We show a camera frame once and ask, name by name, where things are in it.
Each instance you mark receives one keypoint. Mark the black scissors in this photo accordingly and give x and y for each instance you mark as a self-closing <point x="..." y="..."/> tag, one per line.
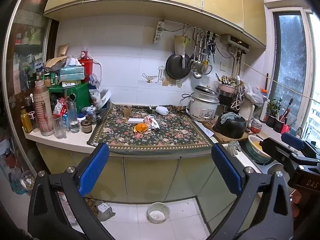
<point x="212" y="47"/>

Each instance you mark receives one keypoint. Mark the window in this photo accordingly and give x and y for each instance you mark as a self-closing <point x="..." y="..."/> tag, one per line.
<point x="292" y="60"/>

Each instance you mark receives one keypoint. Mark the green colander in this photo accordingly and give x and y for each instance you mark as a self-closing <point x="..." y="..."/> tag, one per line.
<point x="256" y="151"/>

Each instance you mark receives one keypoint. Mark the black frying pan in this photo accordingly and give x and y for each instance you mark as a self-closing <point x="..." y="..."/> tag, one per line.
<point x="178" y="66"/>

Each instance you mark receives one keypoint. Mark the yellow upper cabinets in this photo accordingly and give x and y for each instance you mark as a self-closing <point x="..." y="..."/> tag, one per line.
<point x="155" y="0"/>

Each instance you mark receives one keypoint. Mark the green box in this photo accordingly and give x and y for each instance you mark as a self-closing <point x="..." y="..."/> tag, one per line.
<point x="73" y="93"/>

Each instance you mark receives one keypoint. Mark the red snack packet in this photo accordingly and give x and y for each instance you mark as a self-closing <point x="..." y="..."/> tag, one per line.
<point x="59" y="107"/>

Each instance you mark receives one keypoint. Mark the red pen cup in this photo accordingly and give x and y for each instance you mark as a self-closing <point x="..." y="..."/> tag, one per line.
<point x="285" y="129"/>

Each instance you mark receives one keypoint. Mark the black pot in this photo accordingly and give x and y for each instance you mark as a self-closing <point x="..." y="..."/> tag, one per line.
<point x="231" y="127"/>

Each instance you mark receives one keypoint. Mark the clear water bottle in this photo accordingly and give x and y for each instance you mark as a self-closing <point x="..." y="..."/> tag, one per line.
<point x="73" y="116"/>

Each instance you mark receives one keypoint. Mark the cleaver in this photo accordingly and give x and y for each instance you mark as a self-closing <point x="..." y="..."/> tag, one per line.
<point x="180" y="47"/>

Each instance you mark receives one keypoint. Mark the white power strip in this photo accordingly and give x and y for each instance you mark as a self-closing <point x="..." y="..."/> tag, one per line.
<point x="158" y="31"/>

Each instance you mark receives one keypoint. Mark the grey plastic bag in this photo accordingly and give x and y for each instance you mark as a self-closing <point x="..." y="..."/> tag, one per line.
<point x="105" y="210"/>

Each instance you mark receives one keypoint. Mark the white water heater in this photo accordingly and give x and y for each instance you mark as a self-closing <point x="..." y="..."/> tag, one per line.
<point x="236" y="40"/>

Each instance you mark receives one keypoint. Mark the brown glass jar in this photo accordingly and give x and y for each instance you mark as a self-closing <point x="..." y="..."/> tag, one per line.
<point x="86" y="126"/>

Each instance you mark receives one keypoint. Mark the orange peel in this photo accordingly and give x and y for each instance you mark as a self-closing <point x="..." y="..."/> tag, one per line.
<point x="140" y="128"/>

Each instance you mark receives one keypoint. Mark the small brown cardboard box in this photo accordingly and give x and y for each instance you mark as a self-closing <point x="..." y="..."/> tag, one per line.
<point x="125" y="111"/>

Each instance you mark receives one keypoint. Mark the white crumpled cloth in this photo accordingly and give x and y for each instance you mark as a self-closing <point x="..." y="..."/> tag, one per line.
<point x="162" y="110"/>

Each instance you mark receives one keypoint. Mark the yellow oil bottle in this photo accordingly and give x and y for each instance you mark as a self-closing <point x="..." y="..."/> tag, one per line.
<point x="26" y="120"/>

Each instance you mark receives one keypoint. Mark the floral woven mat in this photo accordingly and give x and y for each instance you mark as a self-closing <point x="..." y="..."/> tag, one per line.
<point x="160" y="135"/>

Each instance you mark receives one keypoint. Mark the small black bottle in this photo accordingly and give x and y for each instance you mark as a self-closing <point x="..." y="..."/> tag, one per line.
<point x="149" y="109"/>

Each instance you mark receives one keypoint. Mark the metal slotted skimmer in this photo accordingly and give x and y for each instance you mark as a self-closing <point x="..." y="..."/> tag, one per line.
<point x="196" y="63"/>

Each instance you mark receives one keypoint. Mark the teal tissue box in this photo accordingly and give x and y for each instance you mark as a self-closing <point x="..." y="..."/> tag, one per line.
<point x="71" y="72"/>

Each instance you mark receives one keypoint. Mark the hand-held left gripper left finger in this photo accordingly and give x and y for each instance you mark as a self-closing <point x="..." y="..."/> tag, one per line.
<point x="93" y="170"/>

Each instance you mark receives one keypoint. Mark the white plastic bag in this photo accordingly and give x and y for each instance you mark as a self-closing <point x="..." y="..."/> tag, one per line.
<point x="253" y="93"/>

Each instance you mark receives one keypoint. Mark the yellow lower cabinets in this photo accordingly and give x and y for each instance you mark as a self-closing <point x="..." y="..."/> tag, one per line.
<point x="150" y="177"/>

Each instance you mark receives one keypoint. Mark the white rice cooker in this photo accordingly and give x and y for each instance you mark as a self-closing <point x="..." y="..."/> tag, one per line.
<point x="203" y="103"/>

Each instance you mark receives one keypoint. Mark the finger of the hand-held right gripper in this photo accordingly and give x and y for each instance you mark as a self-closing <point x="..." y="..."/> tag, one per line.
<point x="293" y="140"/>
<point x="273" y="148"/>

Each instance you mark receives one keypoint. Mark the wooden cutting board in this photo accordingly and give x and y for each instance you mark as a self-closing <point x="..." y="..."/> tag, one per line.
<point x="225" y="137"/>

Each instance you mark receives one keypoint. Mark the yellow cabinets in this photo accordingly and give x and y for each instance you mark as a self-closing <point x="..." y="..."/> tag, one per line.
<point x="150" y="177"/>
<point x="155" y="0"/>

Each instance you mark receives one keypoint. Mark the mesh strainer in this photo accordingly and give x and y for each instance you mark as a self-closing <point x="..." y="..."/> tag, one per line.
<point x="207" y="68"/>

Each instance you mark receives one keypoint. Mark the metal ladle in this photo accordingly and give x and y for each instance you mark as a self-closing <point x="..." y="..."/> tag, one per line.
<point x="197" y="73"/>

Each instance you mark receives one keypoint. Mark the green-lidded spice jar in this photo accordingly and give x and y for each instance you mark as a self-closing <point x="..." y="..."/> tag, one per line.
<point x="53" y="78"/>

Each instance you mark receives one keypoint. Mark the brown paper bag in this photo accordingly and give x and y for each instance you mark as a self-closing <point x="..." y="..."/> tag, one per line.
<point x="57" y="60"/>

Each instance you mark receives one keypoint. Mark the glass door cupboard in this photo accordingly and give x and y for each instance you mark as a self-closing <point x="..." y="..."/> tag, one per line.
<point x="23" y="62"/>

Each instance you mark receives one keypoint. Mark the white box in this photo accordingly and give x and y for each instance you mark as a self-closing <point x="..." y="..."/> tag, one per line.
<point x="136" y="120"/>

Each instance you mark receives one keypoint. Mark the teal dishcloth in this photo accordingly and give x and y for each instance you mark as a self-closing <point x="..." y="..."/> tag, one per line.
<point x="230" y="116"/>

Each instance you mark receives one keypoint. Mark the blue printed plastic bag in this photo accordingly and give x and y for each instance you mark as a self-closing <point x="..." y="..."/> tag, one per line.
<point x="94" y="86"/>

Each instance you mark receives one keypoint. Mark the clear drinking glass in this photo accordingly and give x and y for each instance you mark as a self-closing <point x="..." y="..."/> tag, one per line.
<point x="59" y="127"/>

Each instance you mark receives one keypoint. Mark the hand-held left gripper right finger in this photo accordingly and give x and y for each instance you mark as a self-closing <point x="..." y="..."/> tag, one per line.
<point x="226" y="171"/>

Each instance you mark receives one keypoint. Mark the metal steamer basket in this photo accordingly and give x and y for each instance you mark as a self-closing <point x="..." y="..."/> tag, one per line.
<point x="91" y="112"/>

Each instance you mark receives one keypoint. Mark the person's right hand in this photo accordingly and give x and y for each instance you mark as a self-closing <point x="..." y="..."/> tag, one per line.
<point x="296" y="201"/>

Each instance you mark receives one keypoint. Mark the potted plant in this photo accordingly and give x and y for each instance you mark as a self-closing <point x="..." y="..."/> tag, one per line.
<point x="273" y="108"/>

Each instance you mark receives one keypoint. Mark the pink thermos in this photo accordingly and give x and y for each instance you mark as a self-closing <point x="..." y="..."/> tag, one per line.
<point x="43" y="107"/>

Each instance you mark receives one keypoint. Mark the pink utensil basin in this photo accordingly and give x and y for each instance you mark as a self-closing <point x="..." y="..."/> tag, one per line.
<point x="227" y="87"/>

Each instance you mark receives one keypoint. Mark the stacked small bowls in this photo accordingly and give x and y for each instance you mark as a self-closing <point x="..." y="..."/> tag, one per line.
<point x="256" y="126"/>

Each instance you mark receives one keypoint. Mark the white round lid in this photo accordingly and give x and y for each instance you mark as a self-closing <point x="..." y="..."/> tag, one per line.
<point x="105" y="99"/>

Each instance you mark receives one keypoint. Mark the silver gravy boat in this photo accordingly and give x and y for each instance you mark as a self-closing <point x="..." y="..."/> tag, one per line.
<point x="149" y="78"/>

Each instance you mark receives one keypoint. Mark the red box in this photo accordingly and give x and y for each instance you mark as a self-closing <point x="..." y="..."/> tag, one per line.
<point x="87" y="65"/>

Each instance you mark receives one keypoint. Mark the plastic wrapper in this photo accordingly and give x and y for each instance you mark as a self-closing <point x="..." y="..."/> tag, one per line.
<point x="153" y="121"/>

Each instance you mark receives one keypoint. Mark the glass bowl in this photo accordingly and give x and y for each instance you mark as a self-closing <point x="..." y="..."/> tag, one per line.
<point x="158" y="213"/>

